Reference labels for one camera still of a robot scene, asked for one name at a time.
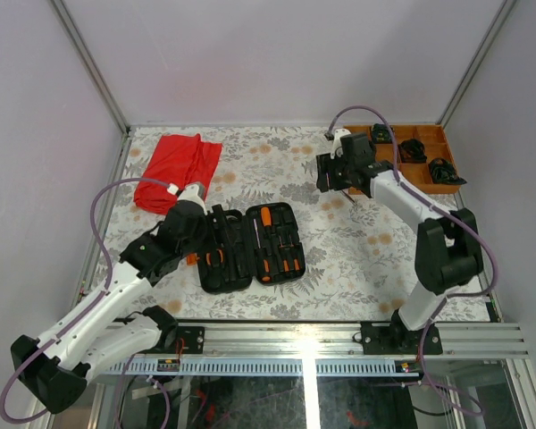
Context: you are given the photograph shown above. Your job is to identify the orange black pliers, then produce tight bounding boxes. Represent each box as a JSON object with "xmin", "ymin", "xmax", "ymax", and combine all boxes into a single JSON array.
[{"xmin": 205, "ymin": 248, "xmax": 224, "ymax": 268}]

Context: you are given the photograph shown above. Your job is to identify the black plastic tool case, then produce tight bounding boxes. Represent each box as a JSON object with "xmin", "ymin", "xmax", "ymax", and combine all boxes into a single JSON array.
[{"xmin": 187, "ymin": 202, "xmax": 306, "ymax": 294}]

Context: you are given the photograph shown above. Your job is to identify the large black handled screwdriver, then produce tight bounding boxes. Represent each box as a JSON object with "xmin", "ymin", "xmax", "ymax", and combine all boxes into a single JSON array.
[{"xmin": 253, "ymin": 219, "xmax": 271, "ymax": 282}]

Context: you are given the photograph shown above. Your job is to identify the black orange stubby screwdriver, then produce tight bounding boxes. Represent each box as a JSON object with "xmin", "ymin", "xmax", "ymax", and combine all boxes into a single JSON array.
[{"xmin": 260, "ymin": 206, "xmax": 272, "ymax": 239}]

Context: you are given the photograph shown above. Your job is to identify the small orange black screwdriver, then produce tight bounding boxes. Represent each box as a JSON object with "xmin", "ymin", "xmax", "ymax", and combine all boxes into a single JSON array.
[{"xmin": 289, "ymin": 232, "xmax": 301, "ymax": 272}]

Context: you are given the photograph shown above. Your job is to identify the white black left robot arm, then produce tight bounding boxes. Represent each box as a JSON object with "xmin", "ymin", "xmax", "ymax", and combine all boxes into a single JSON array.
[{"xmin": 10, "ymin": 198, "xmax": 228, "ymax": 414}]

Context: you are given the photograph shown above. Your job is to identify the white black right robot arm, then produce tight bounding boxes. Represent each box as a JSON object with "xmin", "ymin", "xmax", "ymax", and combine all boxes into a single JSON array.
[{"xmin": 316, "ymin": 129, "xmax": 483, "ymax": 353}]

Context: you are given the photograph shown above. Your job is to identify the red folded cloth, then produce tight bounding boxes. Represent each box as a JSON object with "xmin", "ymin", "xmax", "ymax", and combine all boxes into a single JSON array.
[{"xmin": 133, "ymin": 134, "xmax": 222, "ymax": 215}]

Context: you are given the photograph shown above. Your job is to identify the orange compartment tray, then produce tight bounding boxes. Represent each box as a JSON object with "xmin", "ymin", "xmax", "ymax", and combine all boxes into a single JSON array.
[{"xmin": 348, "ymin": 124, "xmax": 461, "ymax": 198}]

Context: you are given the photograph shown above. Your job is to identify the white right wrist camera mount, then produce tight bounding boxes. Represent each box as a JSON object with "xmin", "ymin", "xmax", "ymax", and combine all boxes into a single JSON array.
[{"xmin": 324, "ymin": 128, "xmax": 351, "ymax": 159}]

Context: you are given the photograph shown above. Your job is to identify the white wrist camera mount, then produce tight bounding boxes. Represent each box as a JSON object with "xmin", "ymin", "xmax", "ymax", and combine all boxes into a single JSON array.
[
  {"xmin": 324, "ymin": 128, "xmax": 351, "ymax": 159},
  {"xmin": 167, "ymin": 181, "xmax": 206, "ymax": 213}
]

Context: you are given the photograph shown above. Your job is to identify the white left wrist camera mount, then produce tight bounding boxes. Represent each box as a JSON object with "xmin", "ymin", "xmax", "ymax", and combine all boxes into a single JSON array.
[{"xmin": 167, "ymin": 181, "xmax": 206, "ymax": 213}]

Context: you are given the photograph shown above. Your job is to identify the black strap bundle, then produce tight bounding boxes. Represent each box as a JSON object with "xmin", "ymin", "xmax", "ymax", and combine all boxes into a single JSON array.
[
  {"xmin": 369, "ymin": 123, "xmax": 396, "ymax": 145},
  {"xmin": 398, "ymin": 138, "xmax": 427, "ymax": 164},
  {"xmin": 427, "ymin": 157, "xmax": 468, "ymax": 187}
]

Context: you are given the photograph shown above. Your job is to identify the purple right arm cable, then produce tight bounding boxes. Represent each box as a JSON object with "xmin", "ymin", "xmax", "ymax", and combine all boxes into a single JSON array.
[{"xmin": 325, "ymin": 105, "xmax": 501, "ymax": 299}]

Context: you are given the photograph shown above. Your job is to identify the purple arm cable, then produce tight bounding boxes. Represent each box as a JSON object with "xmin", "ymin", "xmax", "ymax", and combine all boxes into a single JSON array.
[
  {"xmin": 0, "ymin": 177, "xmax": 178, "ymax": 425},
  {"xmin": 325, "ymin": 105, "xmax": 501, "ymax": 299}
]

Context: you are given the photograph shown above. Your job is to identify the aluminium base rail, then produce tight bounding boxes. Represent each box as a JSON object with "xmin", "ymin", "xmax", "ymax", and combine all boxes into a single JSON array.
[{"xmin": 80, "ymin": 322, "xmax": 529, "ymax": 378}]

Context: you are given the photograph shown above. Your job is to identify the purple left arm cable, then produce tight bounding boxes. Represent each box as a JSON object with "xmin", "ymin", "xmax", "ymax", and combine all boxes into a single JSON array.
[{"xmin": 0, "ymin": 177, "xmax": 178, "ymax": 425}]

